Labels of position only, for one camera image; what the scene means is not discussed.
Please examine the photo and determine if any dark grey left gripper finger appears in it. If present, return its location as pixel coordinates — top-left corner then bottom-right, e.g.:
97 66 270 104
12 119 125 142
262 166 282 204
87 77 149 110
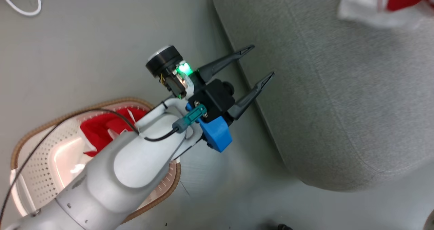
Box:
197 45 255 84
227 71 275 120

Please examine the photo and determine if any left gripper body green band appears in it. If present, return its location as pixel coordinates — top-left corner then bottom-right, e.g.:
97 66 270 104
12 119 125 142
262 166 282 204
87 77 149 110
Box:
145 45 204 99

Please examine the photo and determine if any white laundry basket brown rim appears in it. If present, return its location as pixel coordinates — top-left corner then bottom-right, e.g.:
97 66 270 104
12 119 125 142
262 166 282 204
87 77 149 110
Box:
9 97 182 224

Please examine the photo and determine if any grey fabric sofa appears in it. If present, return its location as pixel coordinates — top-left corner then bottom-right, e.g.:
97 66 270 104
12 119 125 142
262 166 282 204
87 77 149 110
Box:
211 0 434 192

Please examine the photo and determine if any red white garment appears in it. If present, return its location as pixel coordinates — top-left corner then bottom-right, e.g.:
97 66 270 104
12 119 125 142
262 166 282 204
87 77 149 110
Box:
80 107 150 157
338 0 434 29

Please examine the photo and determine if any dark rounded object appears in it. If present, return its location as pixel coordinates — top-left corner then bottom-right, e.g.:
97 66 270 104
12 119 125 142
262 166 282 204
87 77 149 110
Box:
423 211 434 230

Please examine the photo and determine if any teal cable connector plug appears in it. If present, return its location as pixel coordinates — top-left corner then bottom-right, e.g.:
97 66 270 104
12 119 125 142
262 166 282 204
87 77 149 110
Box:
173 104 208 133

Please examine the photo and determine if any white cable loop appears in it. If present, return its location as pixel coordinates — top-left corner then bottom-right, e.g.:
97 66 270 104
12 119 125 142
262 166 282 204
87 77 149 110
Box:
0 0 43 17

